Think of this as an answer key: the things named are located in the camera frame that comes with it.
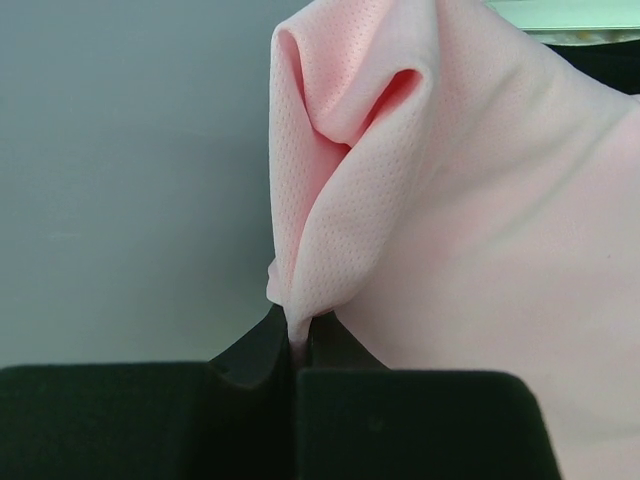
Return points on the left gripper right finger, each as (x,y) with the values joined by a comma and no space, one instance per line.
(358,419)

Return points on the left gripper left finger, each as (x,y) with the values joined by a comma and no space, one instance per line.
(227,418)

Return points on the pink t-shirt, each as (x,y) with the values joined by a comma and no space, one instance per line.
(462,197)

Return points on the folded black t-shirt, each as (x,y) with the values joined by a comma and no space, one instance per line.
(615,65)

